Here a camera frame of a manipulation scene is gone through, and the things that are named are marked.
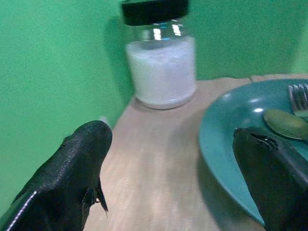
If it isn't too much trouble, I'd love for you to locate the glass jar with black lid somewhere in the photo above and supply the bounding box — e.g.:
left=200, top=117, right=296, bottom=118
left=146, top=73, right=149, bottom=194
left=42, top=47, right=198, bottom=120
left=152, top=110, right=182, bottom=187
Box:
left=121, top=0, right=197, bottom=110

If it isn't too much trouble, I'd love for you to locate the silver metal fork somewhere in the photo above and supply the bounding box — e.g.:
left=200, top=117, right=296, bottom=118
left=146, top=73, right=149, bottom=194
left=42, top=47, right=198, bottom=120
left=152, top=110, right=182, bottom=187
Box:
left=287, top=83, right=308, bottom=116

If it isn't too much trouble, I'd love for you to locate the teal plate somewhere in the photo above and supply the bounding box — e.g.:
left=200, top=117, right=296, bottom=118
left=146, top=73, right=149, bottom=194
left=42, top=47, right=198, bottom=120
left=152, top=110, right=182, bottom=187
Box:
left=199, top=78, right=308, bottom=226

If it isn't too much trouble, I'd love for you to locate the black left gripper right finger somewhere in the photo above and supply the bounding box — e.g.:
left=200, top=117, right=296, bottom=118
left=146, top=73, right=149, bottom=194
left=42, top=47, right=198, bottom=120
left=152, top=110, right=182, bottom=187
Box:
left=232, top=127, right=308, bottom=231

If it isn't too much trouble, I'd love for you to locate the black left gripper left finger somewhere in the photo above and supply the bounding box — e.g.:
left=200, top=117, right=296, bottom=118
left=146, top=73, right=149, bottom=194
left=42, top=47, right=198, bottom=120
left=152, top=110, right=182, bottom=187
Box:
left=0, top=120, right=113, bottom=231

